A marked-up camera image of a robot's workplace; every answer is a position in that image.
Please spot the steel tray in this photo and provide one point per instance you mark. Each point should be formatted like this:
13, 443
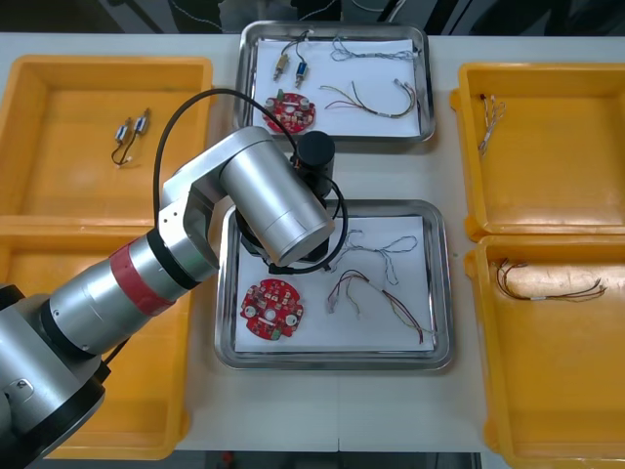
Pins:
227, 317
244, 73

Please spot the yellow-orange plastic bin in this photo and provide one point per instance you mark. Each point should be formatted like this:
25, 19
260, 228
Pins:
537, 195
58, 185
561, 391
146, 391

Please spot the blue label metal solenoid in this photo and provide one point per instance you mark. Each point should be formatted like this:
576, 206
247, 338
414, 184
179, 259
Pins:
301, 72
121, 133
141, 123

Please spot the white label metal solenoid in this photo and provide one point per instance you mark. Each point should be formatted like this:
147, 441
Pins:
280, 63

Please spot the white paper sheet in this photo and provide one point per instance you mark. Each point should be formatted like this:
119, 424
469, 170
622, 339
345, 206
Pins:
376, 127
420, 293

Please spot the silver-grey left robot arm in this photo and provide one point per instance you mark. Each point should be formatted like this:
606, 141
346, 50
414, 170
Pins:
273, 185

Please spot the round red circuit board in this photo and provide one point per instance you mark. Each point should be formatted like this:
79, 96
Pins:
293, 115
278, 298

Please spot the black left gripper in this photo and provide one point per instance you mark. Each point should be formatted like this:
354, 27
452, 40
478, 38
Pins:
250, 240

